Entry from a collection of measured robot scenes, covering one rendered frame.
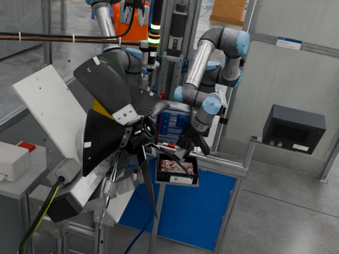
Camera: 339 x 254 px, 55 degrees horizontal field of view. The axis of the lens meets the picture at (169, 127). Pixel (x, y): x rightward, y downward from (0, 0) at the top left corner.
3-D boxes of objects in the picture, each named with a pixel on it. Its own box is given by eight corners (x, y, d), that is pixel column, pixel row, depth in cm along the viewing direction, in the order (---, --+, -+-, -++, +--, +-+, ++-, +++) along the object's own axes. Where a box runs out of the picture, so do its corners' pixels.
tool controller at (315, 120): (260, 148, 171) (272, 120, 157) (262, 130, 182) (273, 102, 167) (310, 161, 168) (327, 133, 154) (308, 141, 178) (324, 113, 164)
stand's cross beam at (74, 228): (62, 231, 165) (62, 225, 163) (66, 225, 169) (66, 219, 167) (96, 241, 163) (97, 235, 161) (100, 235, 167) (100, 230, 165)
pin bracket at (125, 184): (113, 183, 144) (128, 177, 140) (118, 178, 149) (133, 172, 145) (119, 194, 145) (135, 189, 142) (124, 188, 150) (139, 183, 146)
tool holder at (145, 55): (139, 68, 125) (143, 44, 120) (134, 62, 130) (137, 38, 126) (161, 68, 128) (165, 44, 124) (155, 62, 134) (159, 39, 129)
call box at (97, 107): (93, 116, 185) (93, 99, 180) (100, 109, 194) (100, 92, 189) (119, 122, 183) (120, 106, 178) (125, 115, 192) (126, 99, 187)
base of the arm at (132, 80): (122, 77, 223) (123, 63, 218) (144, 80, 224) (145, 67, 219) (117, 85, 210) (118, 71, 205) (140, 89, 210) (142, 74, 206)
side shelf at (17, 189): (-29, 186, 144) (-30, 180, 142) (21, 145, 175) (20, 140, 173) (20, 200, 141) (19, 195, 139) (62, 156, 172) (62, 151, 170)
